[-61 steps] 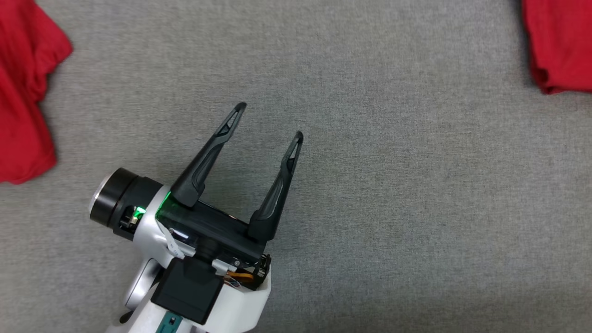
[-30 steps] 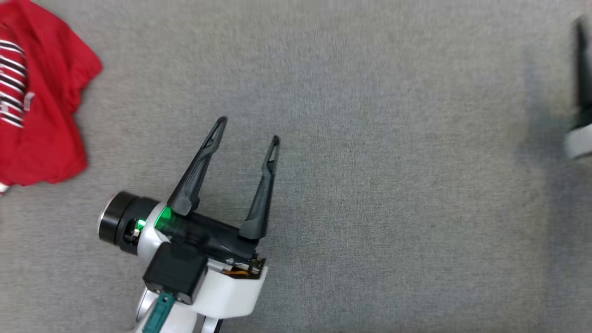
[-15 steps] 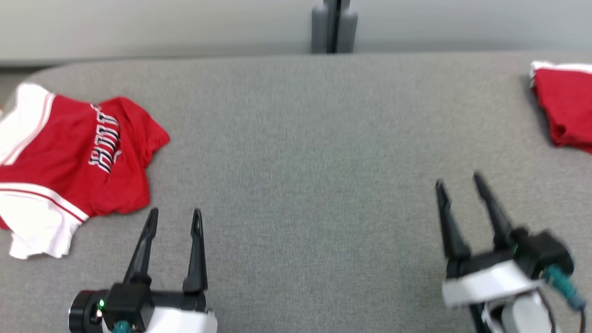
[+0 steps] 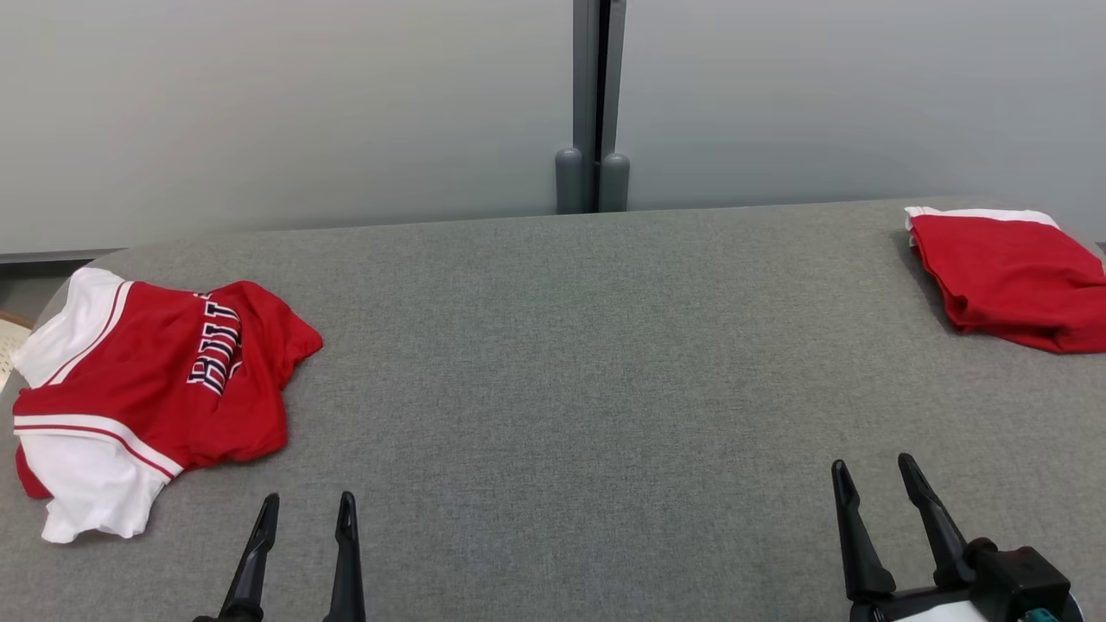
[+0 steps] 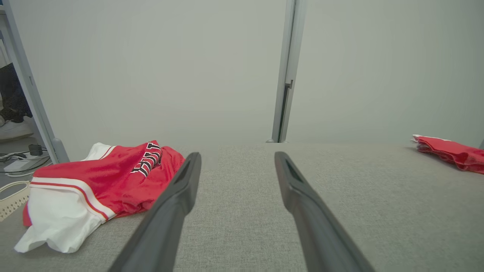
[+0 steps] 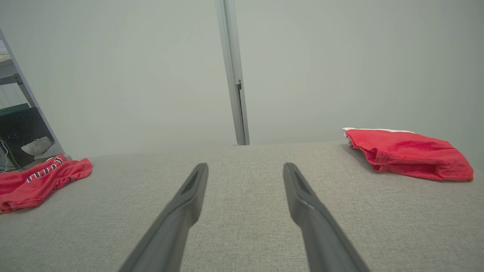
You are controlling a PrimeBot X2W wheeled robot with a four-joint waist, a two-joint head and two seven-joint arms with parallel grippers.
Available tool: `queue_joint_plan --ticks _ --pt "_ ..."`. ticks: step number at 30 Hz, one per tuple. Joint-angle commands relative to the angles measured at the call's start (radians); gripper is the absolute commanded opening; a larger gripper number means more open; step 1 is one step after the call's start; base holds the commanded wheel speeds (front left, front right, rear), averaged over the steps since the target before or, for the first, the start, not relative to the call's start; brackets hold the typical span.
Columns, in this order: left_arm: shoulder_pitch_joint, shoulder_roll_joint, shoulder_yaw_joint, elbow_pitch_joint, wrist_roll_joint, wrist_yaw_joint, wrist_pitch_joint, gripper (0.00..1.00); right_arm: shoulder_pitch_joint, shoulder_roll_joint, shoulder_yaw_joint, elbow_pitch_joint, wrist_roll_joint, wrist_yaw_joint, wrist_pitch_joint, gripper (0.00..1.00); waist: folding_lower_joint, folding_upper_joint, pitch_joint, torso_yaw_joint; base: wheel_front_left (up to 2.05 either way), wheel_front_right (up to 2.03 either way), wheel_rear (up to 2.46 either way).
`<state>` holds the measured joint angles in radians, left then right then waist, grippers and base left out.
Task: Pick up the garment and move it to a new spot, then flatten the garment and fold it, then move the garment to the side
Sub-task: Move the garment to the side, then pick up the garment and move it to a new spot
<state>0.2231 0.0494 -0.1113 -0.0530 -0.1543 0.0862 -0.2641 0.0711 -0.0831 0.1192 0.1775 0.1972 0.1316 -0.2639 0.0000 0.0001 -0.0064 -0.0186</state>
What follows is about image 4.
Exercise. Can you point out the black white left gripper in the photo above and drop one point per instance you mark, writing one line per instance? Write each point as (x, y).
(229, 618)

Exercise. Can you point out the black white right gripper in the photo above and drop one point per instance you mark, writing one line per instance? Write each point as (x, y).
(1011, 579)

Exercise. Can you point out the red white lettered jersey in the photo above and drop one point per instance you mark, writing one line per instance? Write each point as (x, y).
(147, 380)

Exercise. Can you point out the red shorts white hem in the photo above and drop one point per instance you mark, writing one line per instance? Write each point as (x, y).
(1011, 276)

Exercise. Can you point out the white perforated laundry basket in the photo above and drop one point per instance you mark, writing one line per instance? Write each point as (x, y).
(10, 345)

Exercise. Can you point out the grey wall baseboard strip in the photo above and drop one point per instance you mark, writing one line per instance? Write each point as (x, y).
(52, 256)

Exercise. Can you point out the grey cylindrical post foot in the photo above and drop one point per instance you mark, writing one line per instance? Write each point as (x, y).
(614, 183)
(569, 181)

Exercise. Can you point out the grey partition post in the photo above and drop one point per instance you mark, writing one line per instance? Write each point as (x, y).
(596, 78)

